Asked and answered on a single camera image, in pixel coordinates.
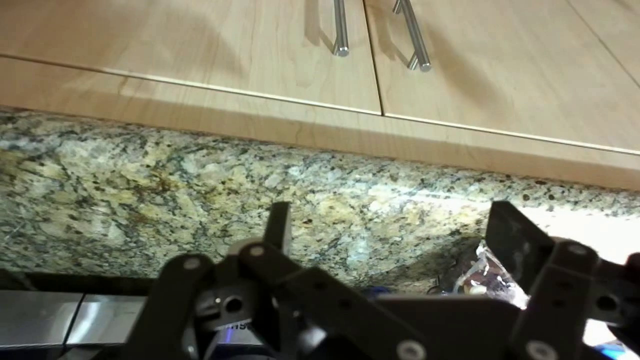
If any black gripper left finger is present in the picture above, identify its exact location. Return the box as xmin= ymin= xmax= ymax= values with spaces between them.
xmin=234 ymin=199 xmax=429 ymax=360

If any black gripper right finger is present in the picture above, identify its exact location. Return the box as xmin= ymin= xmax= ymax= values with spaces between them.
xmin=484 ymin=198 xmax=599 ymax=360

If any wooden cabinet door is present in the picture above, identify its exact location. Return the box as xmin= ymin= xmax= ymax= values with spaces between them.
xmin=361 ymin=0 xmax=640 ymax=156
xmin=0 ymin=0 xmax=386 ymax=116
xmin=564 ymin=0 xmax=640 ymax=91

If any crumpled clear plastic bag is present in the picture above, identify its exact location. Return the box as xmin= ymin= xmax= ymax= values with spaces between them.
xmin=435 ymin=237 xmax=531 ymax=312

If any metal bar cabinet handle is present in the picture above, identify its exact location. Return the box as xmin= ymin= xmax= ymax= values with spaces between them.
xmin=389 ymin=0 xmax=434 ymax=73
xmin=330 ymin=0 xmax=353 ymax=59

